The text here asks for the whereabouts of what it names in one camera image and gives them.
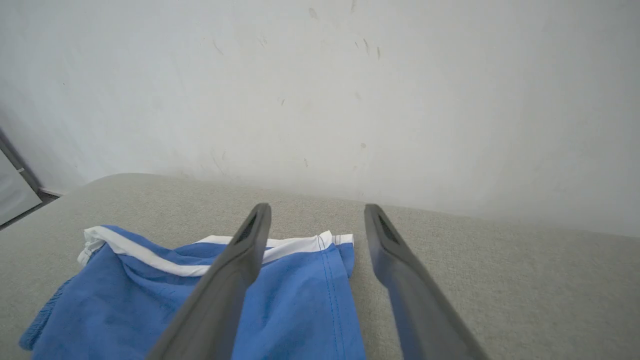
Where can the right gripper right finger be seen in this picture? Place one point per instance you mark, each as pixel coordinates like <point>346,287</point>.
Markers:
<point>415,310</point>

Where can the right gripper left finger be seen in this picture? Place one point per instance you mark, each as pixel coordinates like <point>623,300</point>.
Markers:
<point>220,300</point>

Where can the blue shorts with white trim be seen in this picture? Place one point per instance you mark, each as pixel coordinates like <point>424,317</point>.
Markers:
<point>300,310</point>

